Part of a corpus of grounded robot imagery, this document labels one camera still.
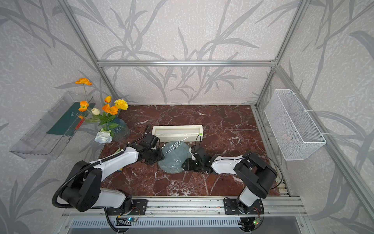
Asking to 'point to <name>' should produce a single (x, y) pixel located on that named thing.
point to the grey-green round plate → (175, 152)
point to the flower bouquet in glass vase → (116, 128)
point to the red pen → (80, 124)
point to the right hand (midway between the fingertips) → (183, 166)
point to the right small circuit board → (257, 221)
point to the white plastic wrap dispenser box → (191, 133)
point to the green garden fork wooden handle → (119, 149)
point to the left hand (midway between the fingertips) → (163, 157)
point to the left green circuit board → (131, 219)
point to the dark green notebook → (68, 123)
